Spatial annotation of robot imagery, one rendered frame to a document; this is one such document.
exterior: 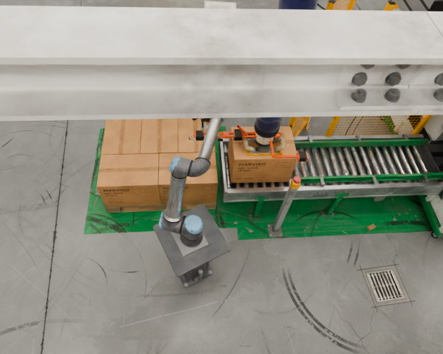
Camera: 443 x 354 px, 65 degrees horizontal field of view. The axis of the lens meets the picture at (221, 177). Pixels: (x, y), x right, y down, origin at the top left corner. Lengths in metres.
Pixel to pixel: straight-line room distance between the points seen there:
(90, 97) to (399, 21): 0.51
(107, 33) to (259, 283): 3.36
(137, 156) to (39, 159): 1.43
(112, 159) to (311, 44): 3.37
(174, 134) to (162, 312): 1.84
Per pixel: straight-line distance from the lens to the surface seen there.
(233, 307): 3.64
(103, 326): 3.70
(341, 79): 0.65
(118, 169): 3.72
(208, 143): 2.51
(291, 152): 3.38
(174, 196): 2.56
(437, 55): 0.63
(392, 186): 4.00
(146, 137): 3.94
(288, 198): 3.31
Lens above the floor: 3.53
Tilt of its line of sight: 56 degrees down
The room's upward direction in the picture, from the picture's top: 6 degrees clockwise
